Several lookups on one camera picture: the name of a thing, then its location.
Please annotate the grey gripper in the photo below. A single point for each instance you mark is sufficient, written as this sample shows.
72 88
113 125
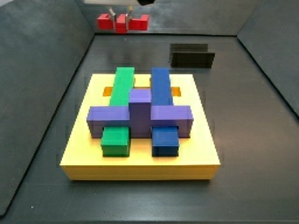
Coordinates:
128 3

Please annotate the red E-shaped block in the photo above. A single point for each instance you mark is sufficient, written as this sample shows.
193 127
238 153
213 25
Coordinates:
122 23

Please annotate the yellow base board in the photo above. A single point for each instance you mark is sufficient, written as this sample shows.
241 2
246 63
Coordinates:
196 162

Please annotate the black U-shaped holder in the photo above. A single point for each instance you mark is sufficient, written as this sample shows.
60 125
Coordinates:
190 56

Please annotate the purple E-shaped block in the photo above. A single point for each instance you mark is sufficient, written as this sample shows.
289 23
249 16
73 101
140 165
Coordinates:
138 113

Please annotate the green block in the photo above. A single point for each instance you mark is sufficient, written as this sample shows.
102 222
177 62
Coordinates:
114 139

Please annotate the blue block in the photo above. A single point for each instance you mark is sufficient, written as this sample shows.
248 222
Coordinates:
164 131

